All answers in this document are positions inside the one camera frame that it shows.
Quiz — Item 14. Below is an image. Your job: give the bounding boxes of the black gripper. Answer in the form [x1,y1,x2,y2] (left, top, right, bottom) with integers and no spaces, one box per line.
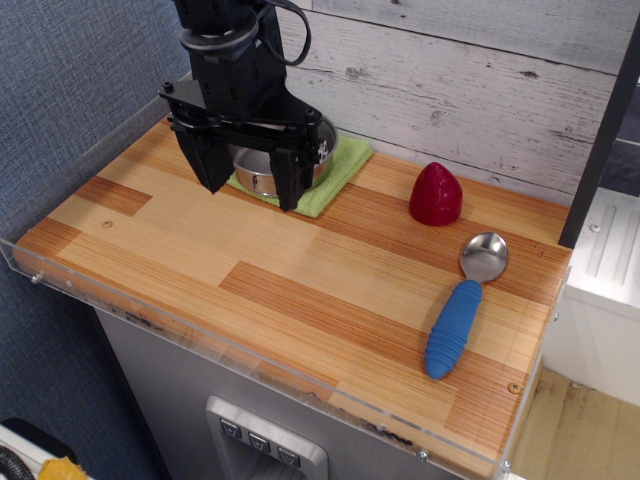
[159,34,322,212]

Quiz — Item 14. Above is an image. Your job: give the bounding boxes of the blue handled metal spoon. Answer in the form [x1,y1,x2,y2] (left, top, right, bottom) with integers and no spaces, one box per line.
[424,232,508,380]

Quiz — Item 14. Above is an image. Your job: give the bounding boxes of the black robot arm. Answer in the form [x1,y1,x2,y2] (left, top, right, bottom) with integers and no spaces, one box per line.
[159,1,324,211]

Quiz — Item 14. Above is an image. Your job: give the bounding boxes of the stainless steel pot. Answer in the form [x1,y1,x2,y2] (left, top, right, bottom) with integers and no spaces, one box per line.
[233,117,339,198]

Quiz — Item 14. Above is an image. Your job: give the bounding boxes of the green folded cloth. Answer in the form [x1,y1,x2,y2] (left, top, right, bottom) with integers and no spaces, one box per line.
[224,136,374,219]

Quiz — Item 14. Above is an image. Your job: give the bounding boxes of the clear acrylic table guard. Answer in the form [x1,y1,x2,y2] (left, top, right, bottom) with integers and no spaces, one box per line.
[0,72,572,480]

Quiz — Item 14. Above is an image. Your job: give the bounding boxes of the red strawberry shaped toy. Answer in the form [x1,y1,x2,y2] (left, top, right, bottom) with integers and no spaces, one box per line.
[409,162,463,226]

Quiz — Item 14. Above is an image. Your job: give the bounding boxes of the grey toy fridge cabinet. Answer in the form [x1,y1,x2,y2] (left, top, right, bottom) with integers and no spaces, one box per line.
[98,312,452,479]

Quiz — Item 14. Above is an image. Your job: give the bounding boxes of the silver dispenser button panel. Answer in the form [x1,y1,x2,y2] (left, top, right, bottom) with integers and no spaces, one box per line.
[206,395,329,479]

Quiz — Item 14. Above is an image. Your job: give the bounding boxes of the white side cabinet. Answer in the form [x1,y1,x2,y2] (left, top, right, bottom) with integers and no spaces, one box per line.
[541,188,639,405]

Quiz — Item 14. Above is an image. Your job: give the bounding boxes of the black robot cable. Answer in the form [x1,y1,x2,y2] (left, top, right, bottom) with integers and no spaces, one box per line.
[259,0,312,66]

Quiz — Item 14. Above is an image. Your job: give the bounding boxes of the dark right frame post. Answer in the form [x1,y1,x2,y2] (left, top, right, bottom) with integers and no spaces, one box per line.
[557,0,640,249]

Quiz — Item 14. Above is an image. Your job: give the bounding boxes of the black corrugated hose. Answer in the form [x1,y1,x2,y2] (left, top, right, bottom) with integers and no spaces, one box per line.
[0,444,36,480]

